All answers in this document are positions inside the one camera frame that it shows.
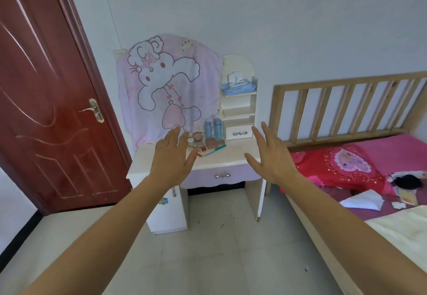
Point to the brown compact case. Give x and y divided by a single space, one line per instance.
214 143

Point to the person's right forearm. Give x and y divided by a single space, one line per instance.
347 234

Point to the person's left thumb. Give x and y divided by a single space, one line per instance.
191 160

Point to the white shelf unit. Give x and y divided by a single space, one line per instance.
237 111

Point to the person's left hand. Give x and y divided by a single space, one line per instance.
168 163

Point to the yellow booklet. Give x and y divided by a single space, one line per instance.
409 198

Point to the cream blanket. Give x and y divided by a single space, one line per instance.
403 231

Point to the red wooden door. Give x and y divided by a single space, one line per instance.
43 104

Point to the pink bedsheet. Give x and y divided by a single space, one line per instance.
400 151

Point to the pink lidded jar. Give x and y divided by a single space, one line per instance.
197 136

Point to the blue plastic bottle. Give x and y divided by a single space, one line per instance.
217 129
208 129

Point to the crumpled white tissue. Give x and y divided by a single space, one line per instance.
398 205

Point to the wooden bed frame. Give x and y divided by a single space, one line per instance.
337 131

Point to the red patterned pillow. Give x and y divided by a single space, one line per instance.
337 168

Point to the person's right hand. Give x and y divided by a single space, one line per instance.
275 161

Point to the black and white cloth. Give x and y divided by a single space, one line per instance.
407 181

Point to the small white drawer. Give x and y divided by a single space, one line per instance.
238 133

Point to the person's left forearm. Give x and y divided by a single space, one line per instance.
100 238

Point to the blue wet wipes pack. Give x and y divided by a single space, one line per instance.
238 86

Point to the person's right thumb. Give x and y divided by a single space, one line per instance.
253 162

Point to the white dressing table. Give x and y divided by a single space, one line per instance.
230 158

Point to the small glass jar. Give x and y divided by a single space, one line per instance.
191 142

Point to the red door frame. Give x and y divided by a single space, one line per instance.
88 54

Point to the white paper sheet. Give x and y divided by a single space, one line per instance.
363 201

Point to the teal comb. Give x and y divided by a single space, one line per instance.
215 150

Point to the purple table drawer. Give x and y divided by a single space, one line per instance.
206 178

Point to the pink cartoon blanket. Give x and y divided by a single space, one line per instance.
156 81

